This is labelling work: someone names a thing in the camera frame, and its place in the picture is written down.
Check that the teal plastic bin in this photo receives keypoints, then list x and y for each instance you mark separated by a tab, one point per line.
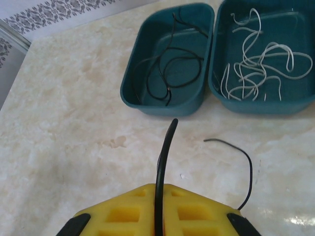
258	109
172	109

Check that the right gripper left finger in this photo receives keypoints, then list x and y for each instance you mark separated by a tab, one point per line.
98	216

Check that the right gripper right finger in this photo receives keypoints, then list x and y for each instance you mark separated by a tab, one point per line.
211	214

